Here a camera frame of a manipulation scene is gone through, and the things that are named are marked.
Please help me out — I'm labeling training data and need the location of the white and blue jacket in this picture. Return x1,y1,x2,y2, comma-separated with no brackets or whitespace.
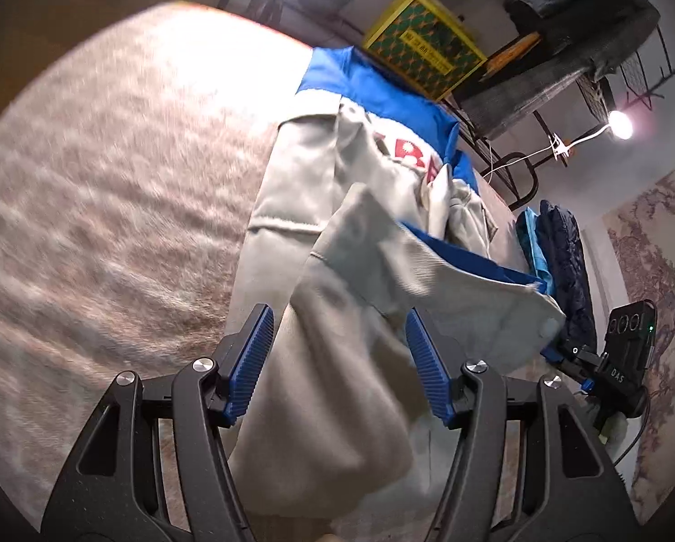
230,48,564,519

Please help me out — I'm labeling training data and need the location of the black clothes rack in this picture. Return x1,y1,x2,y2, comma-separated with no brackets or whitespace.
219,0,675,190

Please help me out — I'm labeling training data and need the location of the navy quilted jacket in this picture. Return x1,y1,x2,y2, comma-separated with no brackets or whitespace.
536,200,597,354

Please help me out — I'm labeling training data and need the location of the plaid bed blanket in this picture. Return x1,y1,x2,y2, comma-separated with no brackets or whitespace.
0,0,531,542

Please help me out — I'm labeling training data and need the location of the white clip desk lamp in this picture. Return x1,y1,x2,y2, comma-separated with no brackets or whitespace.
484,110,635,179

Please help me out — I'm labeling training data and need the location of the yellow green gift box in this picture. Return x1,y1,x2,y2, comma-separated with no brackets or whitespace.
362,0,487,102

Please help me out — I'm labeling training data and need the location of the grey plaid coat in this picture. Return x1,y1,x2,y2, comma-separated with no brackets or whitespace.
460,0,661,140

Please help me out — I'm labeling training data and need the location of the landscape wall tapestry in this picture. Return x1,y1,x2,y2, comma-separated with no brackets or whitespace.
603,169,675,523

